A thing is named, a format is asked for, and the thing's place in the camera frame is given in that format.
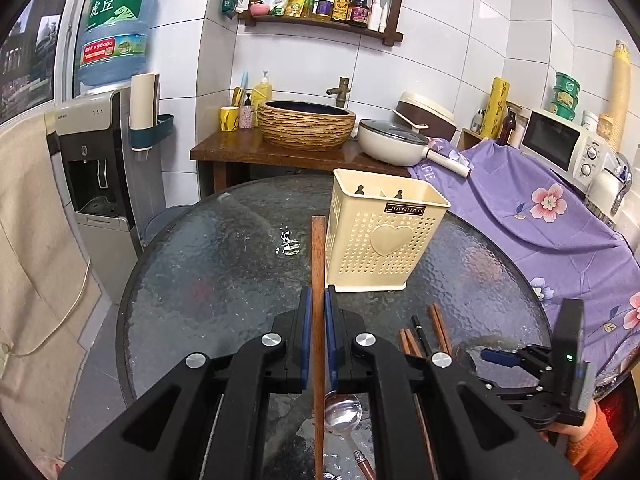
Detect steel spoon with brown handle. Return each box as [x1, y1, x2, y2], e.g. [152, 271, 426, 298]
[323, 391, 376, 480]

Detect orange sleeve forearm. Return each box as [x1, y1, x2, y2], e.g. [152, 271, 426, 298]
[565, 402, 618, 480]

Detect right hand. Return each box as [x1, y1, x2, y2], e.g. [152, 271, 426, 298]
[538, 399, 598, 442]

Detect round glass table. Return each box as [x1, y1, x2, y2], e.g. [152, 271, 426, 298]
[115, 173, 554, 480]

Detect cream plastic utensil holder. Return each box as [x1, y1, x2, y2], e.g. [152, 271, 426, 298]
[326, 169, 450, 292]

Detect purple floral cloth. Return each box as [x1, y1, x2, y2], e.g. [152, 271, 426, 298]
[409, 141, 639, 390]

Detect cream frying pan with lid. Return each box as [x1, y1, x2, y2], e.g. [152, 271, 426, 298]
[357, 118, 472, 178]

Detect woven basin sink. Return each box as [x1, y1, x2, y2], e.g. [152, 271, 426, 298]
[257, 101, 356, 151]

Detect white microwave oven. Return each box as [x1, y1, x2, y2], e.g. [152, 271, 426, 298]
[520, 110, 617, 194]

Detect brown white rice cooker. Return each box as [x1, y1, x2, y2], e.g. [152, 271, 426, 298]
[393, 91, 457, 141]

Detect pink soap dispenser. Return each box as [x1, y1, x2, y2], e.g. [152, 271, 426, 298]
[239, 92, 255, 130]

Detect dark brown bottle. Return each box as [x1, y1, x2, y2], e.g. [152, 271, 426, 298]
[497, 108, 516, 145]

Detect bronze faucet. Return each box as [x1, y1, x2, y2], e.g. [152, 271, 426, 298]
[326, 77, 350, 108]

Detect yellow mug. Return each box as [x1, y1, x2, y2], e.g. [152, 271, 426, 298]
[219, 106, 240, 132]

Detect beige cloth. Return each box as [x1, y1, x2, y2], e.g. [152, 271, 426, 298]
[1, 116, 101, 460]

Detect yellow soap bottle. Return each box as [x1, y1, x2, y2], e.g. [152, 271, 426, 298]
[250, 70, 272, 127]

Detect water dispenser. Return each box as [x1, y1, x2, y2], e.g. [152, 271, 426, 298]
[54, 86, 166, 304]

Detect paper cup dispenser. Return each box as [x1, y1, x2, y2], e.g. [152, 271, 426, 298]
[129, 73, 174, 160]

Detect yellow roll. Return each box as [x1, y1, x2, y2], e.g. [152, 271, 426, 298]
[480, 77, 510, 139]

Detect tall beige roll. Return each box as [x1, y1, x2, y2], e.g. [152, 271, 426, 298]
[608, 39, 631, 152]

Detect green stacked containers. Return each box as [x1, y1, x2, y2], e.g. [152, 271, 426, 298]
[549, 72, 580, 120]

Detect yellow oil bottle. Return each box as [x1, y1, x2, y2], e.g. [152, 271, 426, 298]
[331, 0, 350, 22]

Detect dark soy sauce bottle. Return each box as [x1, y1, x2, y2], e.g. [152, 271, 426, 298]
[347, 0, 373, 28]

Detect blue water jug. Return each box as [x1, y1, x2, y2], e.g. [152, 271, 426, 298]
[77, 0, 156, 88]

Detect wooden wall shelf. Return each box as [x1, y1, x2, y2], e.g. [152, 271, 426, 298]
[236, 0, 417, 48]

